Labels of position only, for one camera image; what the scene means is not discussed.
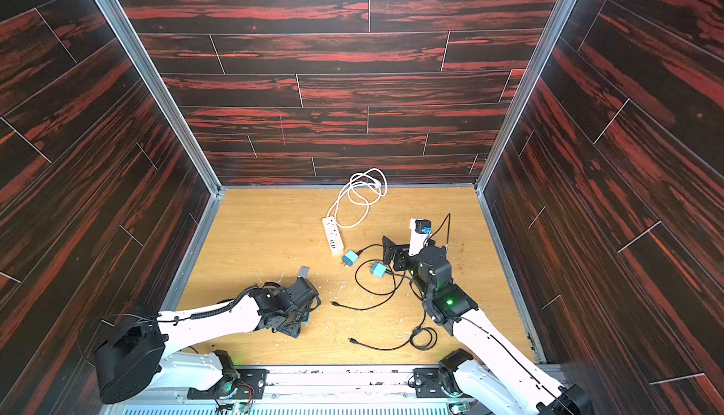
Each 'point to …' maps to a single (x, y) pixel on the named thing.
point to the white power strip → (334, 239)
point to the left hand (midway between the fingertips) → (316, 311)
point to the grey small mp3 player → (304, 272)
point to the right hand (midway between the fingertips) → (405, 235)
